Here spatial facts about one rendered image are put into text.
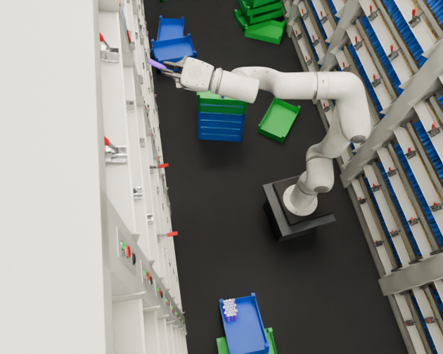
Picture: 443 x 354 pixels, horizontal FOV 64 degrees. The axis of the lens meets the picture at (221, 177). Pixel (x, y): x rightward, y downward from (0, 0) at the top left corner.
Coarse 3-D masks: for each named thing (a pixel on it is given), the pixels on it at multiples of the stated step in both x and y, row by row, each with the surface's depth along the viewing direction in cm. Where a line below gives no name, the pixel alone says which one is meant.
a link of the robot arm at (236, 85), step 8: (224, 72) 120; (232, 72) 121; (240, 72) 124; (224, 80) 119; (232, 80) 119; (240, 80) 119; (248, 80) 120; (256, 80) 120; (224, 88) 119; (232, 88) 119; (240, 88) 119; (248, 88) 119; (256, 88) 119; (232, 96) 122; (240, 96) 121; (248, 96) 120; (256, 96) 121
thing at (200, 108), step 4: (200, 108) 217; (204, 108) 217; (208, 108) 217; (212, 108) 217; (216, 108) 216; (220, 108) 216; (224, 108) 216; (228, 108) 216; (232, 108) 216; (236, 108) 215; (240, 108) 216; (244, 108) 215; (220, 112) 220; (224, 112) 220; (228, 112) 220; (232, 112) 219; (236, 112) 219; (240, 112) 219; (244, 112) 219
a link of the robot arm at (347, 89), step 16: (320, 80) 115; (336, 80) 115; (352, 80) 115; (320, 96) 118; (336, 96) 117; (352, 96) 117; (352, 112) 121; (368, 112) 121; (352, 128) 123; (368, 128) 122
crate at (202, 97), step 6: (210, 90) 217; (198, 96) 207; (204, 96) 215; (210, 96) 215; (216, 96) 215; (198, 102) 212; (204, 102) 211; (210, 102) 211; (216, 102) 211; (222, 102) 211; (228, 102) 210; (234, 102) 210; (240, 102) 210; (246, 102) 210
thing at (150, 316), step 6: (156, 306) 72; (144, 312) 75; (150, 312) 76; (144, 318) 75; (150, 318) 75; (156, 318) 76; (144, 324) 74; (150, 324) 75; (156, 324) 75; (144, 330) 74; (150, 330) 74; (156, 330) 74; (150, 336) 74; (156, 336) 74; (150, 342) 73; (156, 342) 73; (150, 348) 73; (156, 348) 73
